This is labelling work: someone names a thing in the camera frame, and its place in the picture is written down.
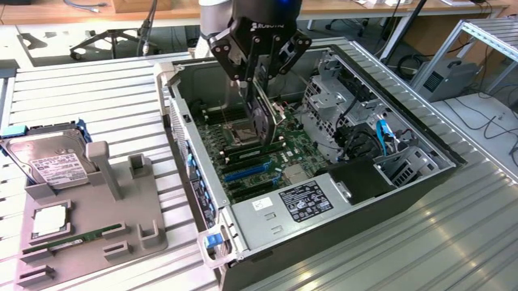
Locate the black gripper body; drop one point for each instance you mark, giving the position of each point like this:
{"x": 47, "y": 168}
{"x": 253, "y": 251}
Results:
{"x": 268, "y": 15}

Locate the graphics card with metal bracket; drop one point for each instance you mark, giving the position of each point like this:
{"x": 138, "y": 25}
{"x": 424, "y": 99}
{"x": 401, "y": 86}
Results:
{"x": 265, "y": 121}

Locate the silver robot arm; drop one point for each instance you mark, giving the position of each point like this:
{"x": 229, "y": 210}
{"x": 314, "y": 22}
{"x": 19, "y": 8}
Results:
{"x": 210, "y": 18}

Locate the black office chair base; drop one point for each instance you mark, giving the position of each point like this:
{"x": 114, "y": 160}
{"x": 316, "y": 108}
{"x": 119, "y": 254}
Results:
{"x": 114, "y": 34}
{"x": 336, "y": 22}

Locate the metal disk bay cage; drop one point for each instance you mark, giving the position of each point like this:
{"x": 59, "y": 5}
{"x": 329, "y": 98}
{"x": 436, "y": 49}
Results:
{"x": 320, "y": 100}

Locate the black RAM slot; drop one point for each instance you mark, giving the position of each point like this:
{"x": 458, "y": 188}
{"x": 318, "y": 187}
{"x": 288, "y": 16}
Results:
{"x": 214, "y": 108}
{"x": 218, "y": 118}
{"x": 215, "y": 111}
{"x": 217, "y": 115}

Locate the metal locking lever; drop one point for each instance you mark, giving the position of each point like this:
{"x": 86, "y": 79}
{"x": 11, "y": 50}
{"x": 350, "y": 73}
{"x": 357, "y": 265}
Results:
{"x": 225, "y": 112}

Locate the metal socket cover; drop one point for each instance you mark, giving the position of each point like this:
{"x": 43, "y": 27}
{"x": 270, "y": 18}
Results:
{"x": 284, "y": 112}

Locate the wooden box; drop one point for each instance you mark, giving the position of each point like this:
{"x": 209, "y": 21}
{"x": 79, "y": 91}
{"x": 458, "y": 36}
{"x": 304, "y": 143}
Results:
{"x": 142, "y": 6}

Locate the CPU socket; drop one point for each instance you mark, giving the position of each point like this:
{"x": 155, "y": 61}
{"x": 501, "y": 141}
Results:
{"x": 240, "y": 133}

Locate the green RAM stick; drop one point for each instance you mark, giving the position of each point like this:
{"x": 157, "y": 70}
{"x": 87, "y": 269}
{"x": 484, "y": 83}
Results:
{"x": 244, "y": 148}
{"x": 252, "y": 155}
{"x": 73, "y": 239}

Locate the green motherboard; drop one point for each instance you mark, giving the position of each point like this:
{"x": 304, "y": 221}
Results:
{"x": 300, "y": 151}

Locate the black expansion slot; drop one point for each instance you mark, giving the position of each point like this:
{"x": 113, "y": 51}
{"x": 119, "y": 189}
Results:
{"x": 256, "y": 191}
{"x": 245, "y": 165}
{"x": 252, "y": 184}

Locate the wooden desk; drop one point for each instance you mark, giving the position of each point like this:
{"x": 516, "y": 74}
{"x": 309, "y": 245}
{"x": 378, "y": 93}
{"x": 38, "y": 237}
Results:
{"x": 41, "y": 15}
{"x": 445, "y": 10}

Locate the grey desktop tower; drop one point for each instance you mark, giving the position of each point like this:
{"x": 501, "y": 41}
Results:
{"x": 449, "y": 78}

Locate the blue expansion slot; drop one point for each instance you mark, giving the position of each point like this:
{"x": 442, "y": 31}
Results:
{"x": 248, "y": 173}

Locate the silver chipset heatsink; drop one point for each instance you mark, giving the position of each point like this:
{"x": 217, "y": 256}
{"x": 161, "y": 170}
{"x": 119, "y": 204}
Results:
{"x": 297, "y": 174}

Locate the perforated metal disk bay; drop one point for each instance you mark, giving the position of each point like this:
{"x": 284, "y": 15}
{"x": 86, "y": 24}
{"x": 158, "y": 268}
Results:
{"x": 405, "y": 169}

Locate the dark grey block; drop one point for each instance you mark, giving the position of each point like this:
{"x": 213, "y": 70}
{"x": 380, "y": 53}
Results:
{"x": 9, "y": 68}

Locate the silver hard disk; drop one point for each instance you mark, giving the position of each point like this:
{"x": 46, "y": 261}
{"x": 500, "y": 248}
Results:
{"x": 49, "y": 157}

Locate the grey power supply unit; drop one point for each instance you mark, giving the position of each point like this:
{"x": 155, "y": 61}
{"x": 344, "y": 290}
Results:
{"x": 284, "y": 221}

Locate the blue disk caddy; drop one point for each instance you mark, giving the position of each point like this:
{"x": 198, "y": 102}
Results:
{"x": 13, "y": 131}

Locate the blue case latch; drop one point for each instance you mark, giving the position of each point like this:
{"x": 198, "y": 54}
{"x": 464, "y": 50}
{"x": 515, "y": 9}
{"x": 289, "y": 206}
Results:
{"x": 211, "y": 242}

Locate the black open PC case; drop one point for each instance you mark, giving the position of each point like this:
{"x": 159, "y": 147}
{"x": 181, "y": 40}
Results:
{"x": 344, "y": 242}

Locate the grey parts rack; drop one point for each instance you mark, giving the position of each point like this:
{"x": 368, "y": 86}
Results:
{"x": 81, "y": 218}

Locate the silver CPU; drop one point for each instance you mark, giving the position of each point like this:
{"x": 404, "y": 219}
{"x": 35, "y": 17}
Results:
{"x": 49, "y": 219}

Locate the black plastic duct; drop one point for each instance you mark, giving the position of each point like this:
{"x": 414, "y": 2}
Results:
{"x": 356, "y": 182}

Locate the aluminium profile frame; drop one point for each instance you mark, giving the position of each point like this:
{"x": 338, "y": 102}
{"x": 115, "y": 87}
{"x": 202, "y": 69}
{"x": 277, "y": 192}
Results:
{"x": 489, "y": 36}

